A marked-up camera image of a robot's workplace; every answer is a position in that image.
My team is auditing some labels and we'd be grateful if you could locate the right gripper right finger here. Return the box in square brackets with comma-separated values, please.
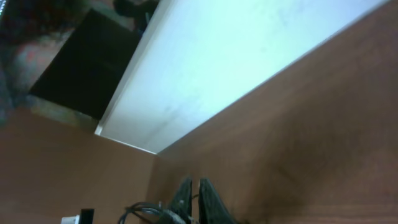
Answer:
[198, 178, 237, 224]

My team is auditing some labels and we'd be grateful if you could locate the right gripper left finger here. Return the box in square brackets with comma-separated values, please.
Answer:
[160, 177, 192, 224]

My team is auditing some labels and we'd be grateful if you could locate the black usb cable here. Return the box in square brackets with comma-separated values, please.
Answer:
[118, 201, 187, 224]

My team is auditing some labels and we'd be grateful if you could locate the dark cabinet in background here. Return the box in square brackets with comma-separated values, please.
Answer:
[29, 9, 141, 119]

